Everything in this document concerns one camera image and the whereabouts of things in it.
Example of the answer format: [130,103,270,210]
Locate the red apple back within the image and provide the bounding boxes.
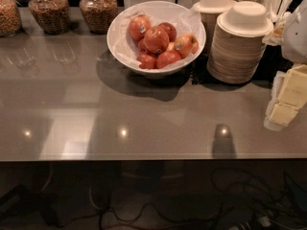
[159,22,177,42]

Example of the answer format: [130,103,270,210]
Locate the front stack paper bowls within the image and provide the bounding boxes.
[207,1,273,84]

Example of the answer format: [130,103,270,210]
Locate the rear stack paper bowls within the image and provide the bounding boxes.
[192,0,235,53]

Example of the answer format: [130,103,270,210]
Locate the white ceramic bowl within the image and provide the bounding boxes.
[106,0,207,80]

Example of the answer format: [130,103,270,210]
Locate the black mat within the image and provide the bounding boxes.
[188,46,293,84]

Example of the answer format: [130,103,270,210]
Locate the black cables under table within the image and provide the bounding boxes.
[85,166,307,230]

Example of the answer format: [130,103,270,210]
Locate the glass jar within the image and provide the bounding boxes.
[28,0,70,35]
[0,0,22,37]
[79,0,118,35]

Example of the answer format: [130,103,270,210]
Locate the white plastic cutlery bunch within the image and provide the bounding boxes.
[235,0,293,46]

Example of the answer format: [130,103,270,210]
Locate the middle glass jar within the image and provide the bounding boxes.
[28,0,70,35]

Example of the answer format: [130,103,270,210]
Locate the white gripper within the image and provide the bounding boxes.
[264,64,307,131]

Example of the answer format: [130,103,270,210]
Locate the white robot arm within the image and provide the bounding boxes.
[264,0,307,131]

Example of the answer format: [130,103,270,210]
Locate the stack paper bowls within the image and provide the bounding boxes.
[192,0,235,53]
[207,1,273,84]

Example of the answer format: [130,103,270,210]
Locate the red yellow apple right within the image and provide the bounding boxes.
[174,34,199,58]

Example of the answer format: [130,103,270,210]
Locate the left glass jar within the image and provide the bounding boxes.
[0,0,22,37]

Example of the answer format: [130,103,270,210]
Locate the right glass jar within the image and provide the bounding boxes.
[79,0,118,35]

